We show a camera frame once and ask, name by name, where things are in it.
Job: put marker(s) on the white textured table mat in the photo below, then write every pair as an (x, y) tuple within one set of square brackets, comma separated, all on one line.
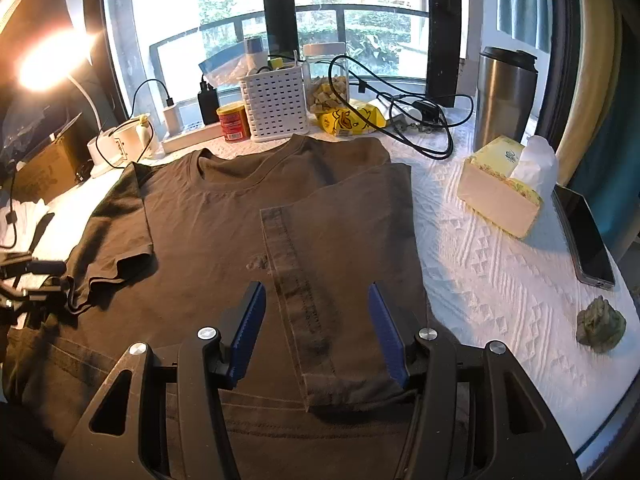
[(475, 285)]

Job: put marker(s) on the white power strip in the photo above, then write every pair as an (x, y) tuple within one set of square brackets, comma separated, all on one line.
[(192, 137)]

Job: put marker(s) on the black charger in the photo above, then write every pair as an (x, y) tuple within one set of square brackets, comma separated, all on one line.
[(208, 105)]

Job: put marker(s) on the blue capped bottle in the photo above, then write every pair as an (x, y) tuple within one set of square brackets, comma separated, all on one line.
[(254, 52)]

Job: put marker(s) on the blue plastic bag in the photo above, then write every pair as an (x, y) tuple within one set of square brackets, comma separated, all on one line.
[(222, 72)]

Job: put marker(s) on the white perforated plastic basket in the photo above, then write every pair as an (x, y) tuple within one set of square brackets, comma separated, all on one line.
[(275, 105)]

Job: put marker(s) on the clear snack jar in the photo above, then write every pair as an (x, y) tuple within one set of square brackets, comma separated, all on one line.
[(325, 85)]

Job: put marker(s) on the white cloth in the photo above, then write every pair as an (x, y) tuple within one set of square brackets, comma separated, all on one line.
[(22, 217)]

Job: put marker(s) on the red tin can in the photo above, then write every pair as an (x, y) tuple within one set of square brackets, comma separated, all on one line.
[(233, 122)]

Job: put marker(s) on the stainless steel tumbler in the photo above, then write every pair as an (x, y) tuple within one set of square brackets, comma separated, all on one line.
[(502, 105)]

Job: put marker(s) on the balcony railing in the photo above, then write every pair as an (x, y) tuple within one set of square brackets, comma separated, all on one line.
[(340, 17)]

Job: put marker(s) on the cardboard box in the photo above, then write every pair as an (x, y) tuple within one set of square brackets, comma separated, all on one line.
[(47, 170)]

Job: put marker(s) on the white desk lamp base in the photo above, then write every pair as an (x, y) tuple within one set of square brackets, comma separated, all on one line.
[(102, 152)]

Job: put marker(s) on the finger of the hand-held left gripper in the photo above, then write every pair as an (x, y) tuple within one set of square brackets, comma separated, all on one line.
[(40, 297), (45, 266)]

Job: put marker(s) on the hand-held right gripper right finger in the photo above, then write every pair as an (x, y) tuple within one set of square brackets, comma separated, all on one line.
[(387, 335)]

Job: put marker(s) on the yellow tissue box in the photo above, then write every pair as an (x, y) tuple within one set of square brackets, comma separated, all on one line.
[(495, 200)]

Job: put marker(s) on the hanging blue cloth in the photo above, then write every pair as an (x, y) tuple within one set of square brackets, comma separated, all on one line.
[(525, 0)]

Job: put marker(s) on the black power adapter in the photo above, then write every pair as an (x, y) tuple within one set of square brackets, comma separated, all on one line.
[(427, 110)]

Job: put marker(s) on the white charger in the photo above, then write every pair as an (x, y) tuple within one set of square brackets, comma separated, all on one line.
[(172, 119)]

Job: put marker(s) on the black smartphone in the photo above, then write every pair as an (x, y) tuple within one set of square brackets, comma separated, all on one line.
[(585, 240)]

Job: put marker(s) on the yellow snack packet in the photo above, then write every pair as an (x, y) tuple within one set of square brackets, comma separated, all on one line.
[(350, 120)]

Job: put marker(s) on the dark brown t-shirt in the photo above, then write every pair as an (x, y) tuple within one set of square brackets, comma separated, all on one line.
[(210, 240)]

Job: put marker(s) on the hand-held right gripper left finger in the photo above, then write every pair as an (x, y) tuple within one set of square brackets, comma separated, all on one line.
[(248, 327)]

